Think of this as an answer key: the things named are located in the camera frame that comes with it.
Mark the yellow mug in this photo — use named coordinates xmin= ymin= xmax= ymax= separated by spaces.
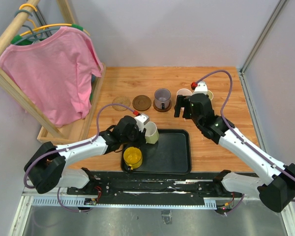
xmin=123 ymin=147 xmax=143 ymax=171

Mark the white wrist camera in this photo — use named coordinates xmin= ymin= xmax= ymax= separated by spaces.
xmin=133 ymin=110 xmax=149 ymax=131
xmin=191 ymin=81 xmax=208 ymax=94

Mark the pink mug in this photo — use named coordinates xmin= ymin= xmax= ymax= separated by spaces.
xmin=176 ymin=88 xmax=192 ymax=101

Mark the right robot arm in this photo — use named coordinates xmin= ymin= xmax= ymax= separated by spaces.
xmin=174 ymin=93 xmax=295 ymax=212

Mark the purple cable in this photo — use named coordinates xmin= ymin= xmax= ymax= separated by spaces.
xmin=196 ymin=69 xmax=295 ymax=217
xmin=24 ymin=103 xmax=136 ymax=213

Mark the white mug green handle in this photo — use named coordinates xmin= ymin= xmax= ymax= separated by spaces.
xmin=145 ymin=121 xmax=159 ymax=145

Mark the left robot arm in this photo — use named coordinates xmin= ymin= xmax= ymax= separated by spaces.
xmin=24 ymin=114 xmax=149 ymax=195

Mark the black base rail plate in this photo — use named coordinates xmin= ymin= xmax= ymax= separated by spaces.
xmin=66 ymin=172 xmax=242 ymax=207

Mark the aluminium frame post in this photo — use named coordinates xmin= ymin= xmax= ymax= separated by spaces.
xmin=239 ymin=0 xmax=290 ymax=73

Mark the pink t-shirt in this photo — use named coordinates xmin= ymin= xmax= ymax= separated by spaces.
xmin=0 ymin=27 xmax=103 ymax=127

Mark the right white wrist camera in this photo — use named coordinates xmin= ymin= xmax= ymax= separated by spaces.
xmin=191 ymin=81 xmax=208 ymax=94

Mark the wooden clothes rack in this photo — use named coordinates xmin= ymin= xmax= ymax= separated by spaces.
xmin=0 ymin=0 xmax=106 ymax=144

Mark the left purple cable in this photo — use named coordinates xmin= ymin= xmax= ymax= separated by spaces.
xmin=24 ymin=103 xmax=136 ymax=213

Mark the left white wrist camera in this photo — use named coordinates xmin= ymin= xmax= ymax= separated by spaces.
xmin=133 ymin=110 xmax=149 ymax=131

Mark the woven rattan coaster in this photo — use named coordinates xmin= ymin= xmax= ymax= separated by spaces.
xmin=113 ymin=96 xmax=130 ymax=111

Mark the purple mug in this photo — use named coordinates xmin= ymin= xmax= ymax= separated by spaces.
xmin=154 ymin=88 xmax=171 ymax=110

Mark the black plastic tray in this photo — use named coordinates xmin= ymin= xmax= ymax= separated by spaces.
xmin=120 ymin=129 xmax=192 ymax=175

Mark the cream mug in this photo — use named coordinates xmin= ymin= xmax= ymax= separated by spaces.
xmin=207 ymin=90 xmax=214 ymax=101

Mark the yellow green clothes hanger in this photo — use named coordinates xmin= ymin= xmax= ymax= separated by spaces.
xmin=10 ymin=0 xmax=90 ymax=46

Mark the brown wooden coaster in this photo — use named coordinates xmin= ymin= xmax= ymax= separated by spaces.
xmin=153 ymin=100 xmax=172 ymax=113
xmin=132 ymin=95 xmax=151 ymax=111

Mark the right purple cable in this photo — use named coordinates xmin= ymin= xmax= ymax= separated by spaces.
xmin=196 ymin=69 xmax=295 ymax=217

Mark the grey clothes hanger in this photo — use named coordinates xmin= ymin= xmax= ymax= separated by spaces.
xmin=11 ymin=6 xmax=59 ymax=45

